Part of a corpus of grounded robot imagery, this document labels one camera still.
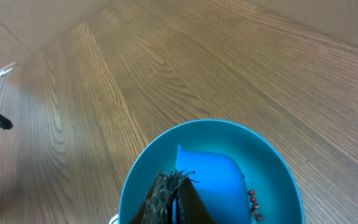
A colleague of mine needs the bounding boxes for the white digital kitchen scale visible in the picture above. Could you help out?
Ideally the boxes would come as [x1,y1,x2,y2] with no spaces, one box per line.
[109,214,119,224]

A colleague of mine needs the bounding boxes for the teal blue bowl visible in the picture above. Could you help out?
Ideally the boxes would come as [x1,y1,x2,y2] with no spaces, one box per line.
[118,119,305,223]

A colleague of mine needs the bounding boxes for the blue plastic measuring scoop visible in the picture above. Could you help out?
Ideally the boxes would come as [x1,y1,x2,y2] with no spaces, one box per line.
[175,145,250,224]

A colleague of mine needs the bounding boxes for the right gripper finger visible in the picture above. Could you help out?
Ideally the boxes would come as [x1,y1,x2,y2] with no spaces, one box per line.
[128,168,217,224]

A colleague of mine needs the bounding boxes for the red beans in bowl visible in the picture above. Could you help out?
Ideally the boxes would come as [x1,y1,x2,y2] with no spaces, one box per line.
[248,189,264,223]

